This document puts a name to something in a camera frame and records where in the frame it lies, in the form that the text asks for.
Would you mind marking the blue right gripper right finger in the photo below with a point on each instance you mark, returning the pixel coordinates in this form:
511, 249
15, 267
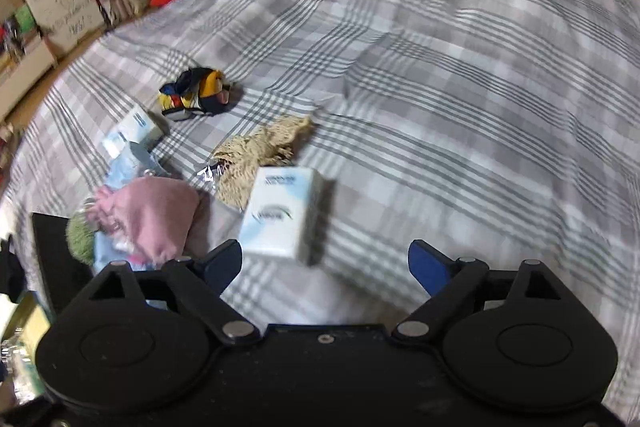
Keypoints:
432, 269

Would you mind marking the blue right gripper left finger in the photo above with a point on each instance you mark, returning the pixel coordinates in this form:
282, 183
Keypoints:
219, 267

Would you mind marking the pink knitted pouch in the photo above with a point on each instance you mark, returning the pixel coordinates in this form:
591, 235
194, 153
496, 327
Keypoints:
148, 219

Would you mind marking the white tissue pack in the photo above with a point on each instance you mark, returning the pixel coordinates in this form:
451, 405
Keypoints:
279, 217
137, 126

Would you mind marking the beige lace cloth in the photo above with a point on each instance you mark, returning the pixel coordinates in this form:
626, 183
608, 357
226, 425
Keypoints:
275, 145

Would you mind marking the green fuzzy cloth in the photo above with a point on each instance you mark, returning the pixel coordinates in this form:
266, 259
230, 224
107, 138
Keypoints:
80, 234

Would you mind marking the colourful navy yellow sock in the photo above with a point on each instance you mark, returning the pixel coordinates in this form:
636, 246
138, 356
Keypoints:
196, 91

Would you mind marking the light blue face mask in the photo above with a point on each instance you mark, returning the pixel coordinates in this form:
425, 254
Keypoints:
132, 162

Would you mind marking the black triangular case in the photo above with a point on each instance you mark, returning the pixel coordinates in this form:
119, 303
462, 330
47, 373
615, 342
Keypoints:
62, 275

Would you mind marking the grey plaid bedsheet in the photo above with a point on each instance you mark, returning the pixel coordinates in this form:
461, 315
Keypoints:
496, 129

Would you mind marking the gold metal tin tray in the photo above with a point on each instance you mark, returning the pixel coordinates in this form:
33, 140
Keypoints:
19, 342

